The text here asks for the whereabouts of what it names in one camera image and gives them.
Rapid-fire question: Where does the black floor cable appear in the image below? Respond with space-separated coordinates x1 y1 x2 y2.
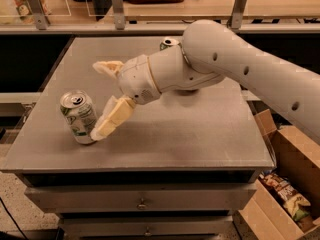
0 197 29 240

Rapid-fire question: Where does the green white snack bag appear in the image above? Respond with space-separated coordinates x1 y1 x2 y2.
284 194 311 222

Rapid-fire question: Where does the green tea can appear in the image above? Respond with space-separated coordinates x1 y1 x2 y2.
160 37 181 50

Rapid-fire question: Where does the brown snack bag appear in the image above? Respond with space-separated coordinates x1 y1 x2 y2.
260 173 298 202

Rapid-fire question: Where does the white green 7up can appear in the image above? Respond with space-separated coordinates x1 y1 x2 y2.
60 90 97 145

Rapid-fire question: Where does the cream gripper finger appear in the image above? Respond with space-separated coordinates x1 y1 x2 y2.
90 95 136 141
93 61 123 80

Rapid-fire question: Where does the grey cabinet upper drawer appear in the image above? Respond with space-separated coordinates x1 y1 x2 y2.
25 183 256 213

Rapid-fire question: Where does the cardboard box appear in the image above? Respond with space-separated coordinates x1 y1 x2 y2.
240 110 320 240

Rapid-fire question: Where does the colourful snack package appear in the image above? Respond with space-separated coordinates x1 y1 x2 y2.
0 0 51 25

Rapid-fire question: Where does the metal bracket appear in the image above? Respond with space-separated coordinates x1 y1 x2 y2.
228 0 247 29
27 0 50 30
111 0 126 30

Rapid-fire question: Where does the left metal bracket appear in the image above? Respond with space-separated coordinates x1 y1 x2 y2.
27 0 50 30

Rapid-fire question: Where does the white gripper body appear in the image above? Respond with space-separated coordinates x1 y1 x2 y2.
117 55 161 105

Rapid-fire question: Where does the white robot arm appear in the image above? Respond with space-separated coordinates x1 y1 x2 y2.
91 20 320 143

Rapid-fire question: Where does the right metal bracket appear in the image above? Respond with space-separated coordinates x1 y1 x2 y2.
228 0 247 29

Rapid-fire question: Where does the grey cabinet lower drawer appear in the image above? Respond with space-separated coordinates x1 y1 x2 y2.
59 216 233 237

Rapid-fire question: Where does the middle metal bracket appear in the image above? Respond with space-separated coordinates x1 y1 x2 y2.
111 0 126 30

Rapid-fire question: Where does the grey cabinet drawer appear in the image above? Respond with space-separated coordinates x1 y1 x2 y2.
25 183 256 213
59 216 233 237

